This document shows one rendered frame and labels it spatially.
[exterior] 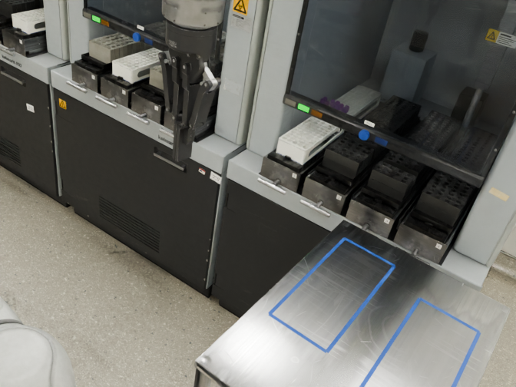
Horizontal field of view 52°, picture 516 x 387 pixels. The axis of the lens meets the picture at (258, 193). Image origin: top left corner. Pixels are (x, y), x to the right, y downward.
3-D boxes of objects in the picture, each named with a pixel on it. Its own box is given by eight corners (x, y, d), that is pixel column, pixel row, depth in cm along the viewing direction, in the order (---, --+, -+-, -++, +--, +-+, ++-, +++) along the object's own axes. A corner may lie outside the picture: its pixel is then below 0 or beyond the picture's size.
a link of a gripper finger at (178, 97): (177, 59, 79) (171, 55, 80) (172, 124, 86) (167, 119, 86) (197, 54, 82) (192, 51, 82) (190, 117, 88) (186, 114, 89)
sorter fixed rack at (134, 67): (167, 57, 212) (167, 43, 209) (185, 66, 208) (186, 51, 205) (111, 77, 191) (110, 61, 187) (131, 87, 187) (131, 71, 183)
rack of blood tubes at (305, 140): (318, 124, 186) (322, 108, 182) (343, 135, 182) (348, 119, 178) (274, 155, 164) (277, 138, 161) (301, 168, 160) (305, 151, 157)
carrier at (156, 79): (177, 94, 184) (178, 77, 181) (173, 95, 183) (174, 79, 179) (152, 82, 188) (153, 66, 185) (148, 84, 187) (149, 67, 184)
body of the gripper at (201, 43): (153, 13, 77) (151, 72, 82) (190, 33, 72) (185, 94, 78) (194, 8, 81) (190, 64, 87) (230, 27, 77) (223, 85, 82)
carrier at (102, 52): (114, 64, 196) (114, 48, 192) (110, 65, 194) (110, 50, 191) (93, 54, 200) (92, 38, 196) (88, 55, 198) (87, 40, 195)
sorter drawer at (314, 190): (384, 123, 210) (391, 103, 205) (416, 137, 205) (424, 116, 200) (292, 202, 157) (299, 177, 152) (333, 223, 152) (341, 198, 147)
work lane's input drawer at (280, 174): (350, 109, 216) (355, 89, 210) (381, 122, 211) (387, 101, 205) (251, 180, 163) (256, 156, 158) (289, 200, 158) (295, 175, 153)
